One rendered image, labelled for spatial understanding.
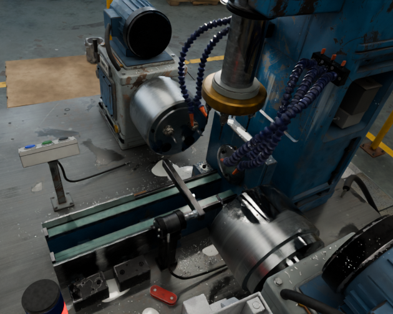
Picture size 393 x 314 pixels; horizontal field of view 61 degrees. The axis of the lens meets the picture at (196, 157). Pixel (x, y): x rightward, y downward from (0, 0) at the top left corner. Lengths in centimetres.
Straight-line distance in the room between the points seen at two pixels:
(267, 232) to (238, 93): 35
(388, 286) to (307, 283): 18
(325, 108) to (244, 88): 23
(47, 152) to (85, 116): 61
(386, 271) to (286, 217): 29
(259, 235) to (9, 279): 75
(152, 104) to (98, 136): 46
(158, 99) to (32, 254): 65
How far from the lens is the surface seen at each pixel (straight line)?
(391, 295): 64
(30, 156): 112
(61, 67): 351
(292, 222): 85
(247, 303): 39
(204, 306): 45
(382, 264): 64
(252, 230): 83
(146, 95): 122
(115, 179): 137
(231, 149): 111
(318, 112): 98
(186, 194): 101
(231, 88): 88
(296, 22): 100
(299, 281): 77
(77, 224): 110
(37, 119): 171
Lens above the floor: 179
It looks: 42 degrees down
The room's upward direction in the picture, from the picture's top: 9 degrees clockwise
